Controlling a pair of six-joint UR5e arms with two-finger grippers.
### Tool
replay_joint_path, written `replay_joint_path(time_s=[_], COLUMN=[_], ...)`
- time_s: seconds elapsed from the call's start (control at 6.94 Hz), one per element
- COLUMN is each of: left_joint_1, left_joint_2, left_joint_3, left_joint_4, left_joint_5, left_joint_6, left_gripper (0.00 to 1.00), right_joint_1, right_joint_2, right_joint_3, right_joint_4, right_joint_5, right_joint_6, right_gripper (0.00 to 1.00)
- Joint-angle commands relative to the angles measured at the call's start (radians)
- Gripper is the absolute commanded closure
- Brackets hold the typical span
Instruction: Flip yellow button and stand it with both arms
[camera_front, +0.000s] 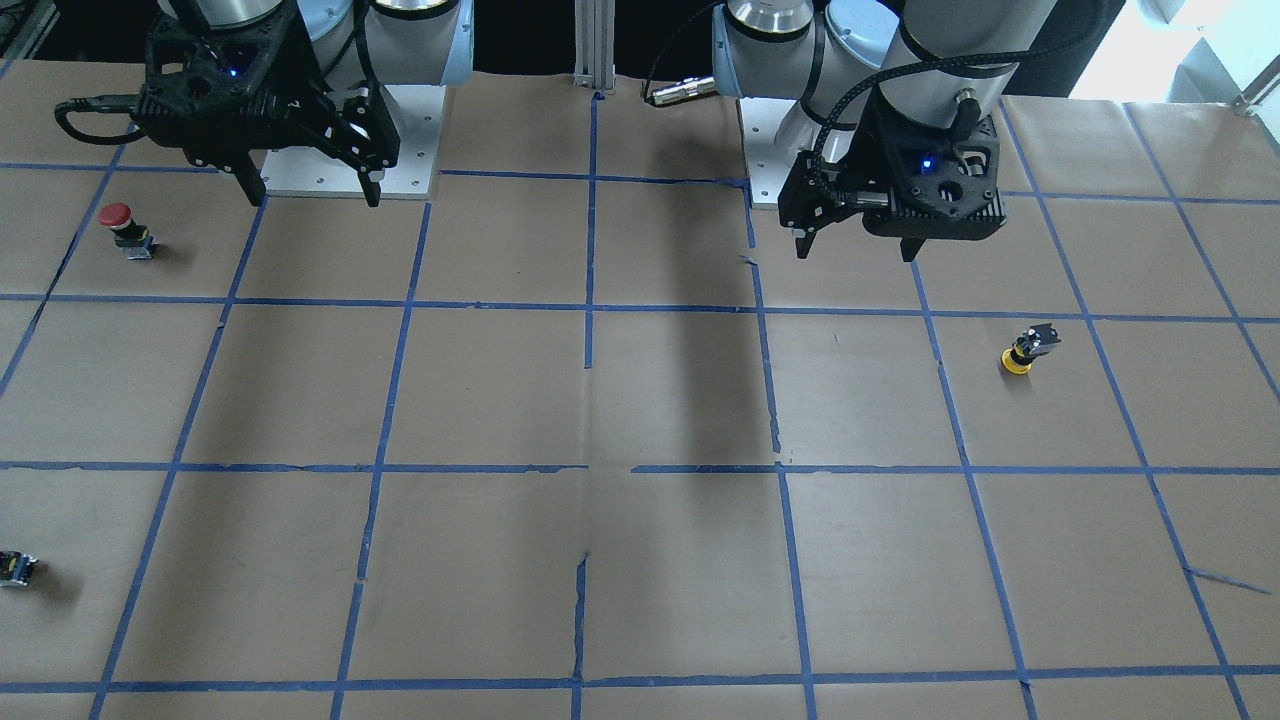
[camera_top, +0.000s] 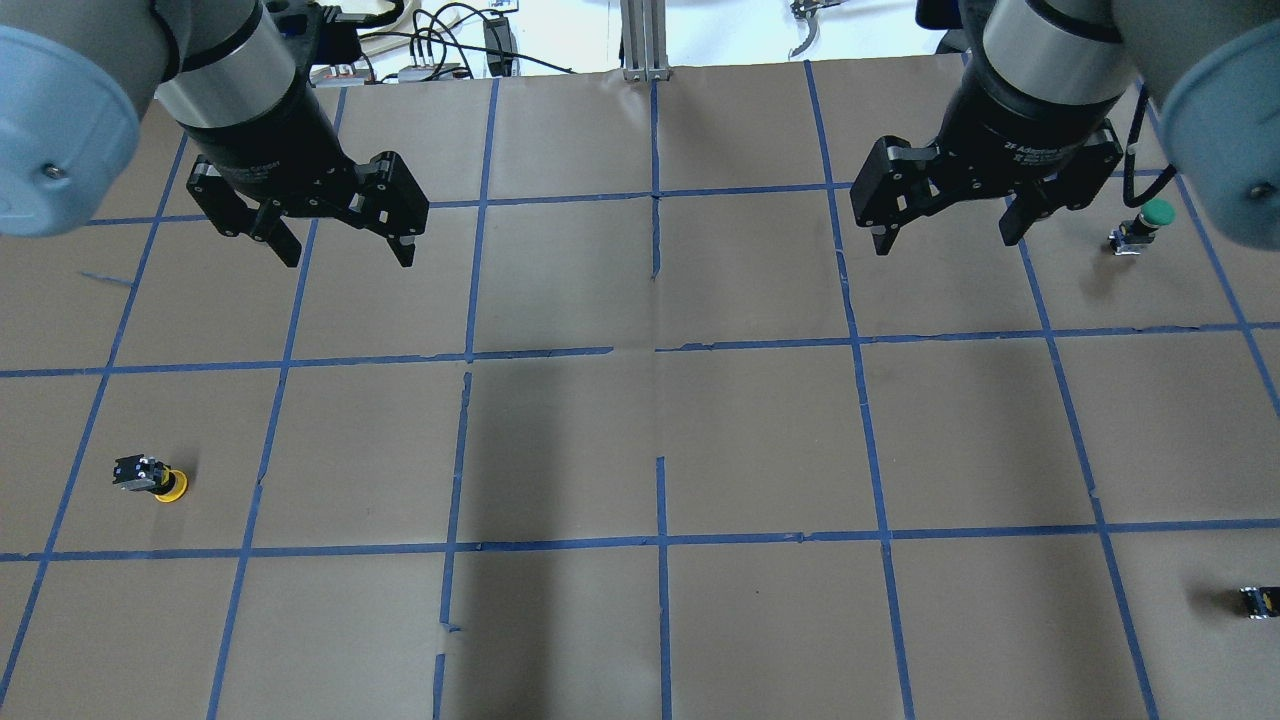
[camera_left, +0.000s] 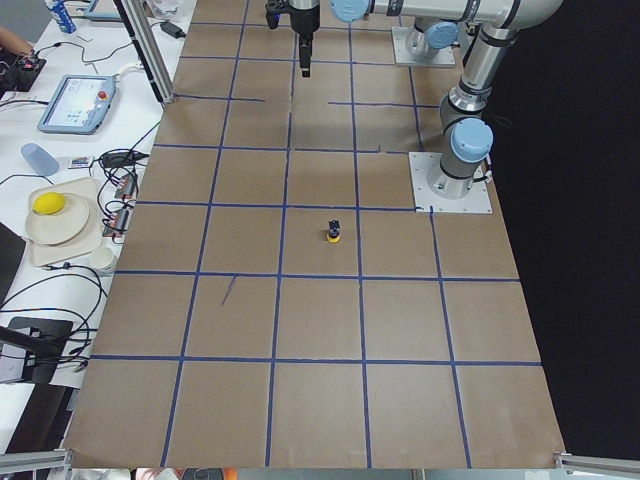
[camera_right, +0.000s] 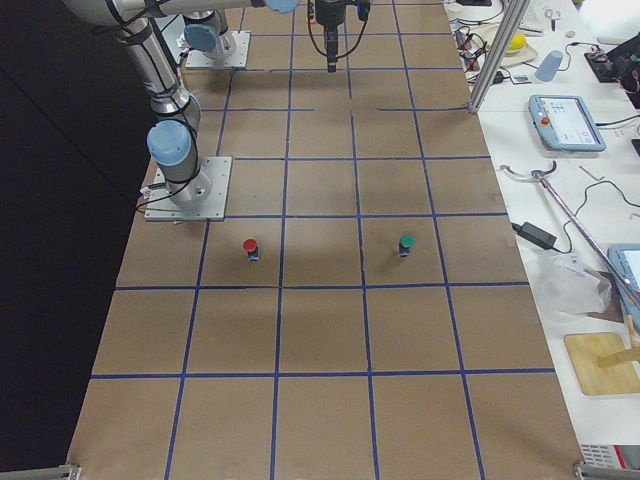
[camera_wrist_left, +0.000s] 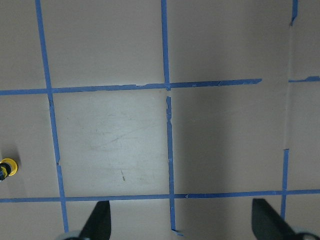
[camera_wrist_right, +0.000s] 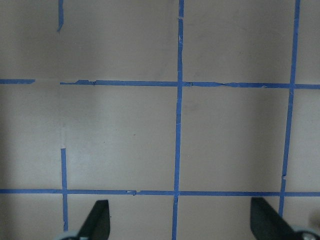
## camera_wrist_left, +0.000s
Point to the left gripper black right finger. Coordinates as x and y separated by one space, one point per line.
267 224

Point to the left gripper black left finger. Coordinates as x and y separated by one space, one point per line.
98 225

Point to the yellow push button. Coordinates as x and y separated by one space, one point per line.
8 167

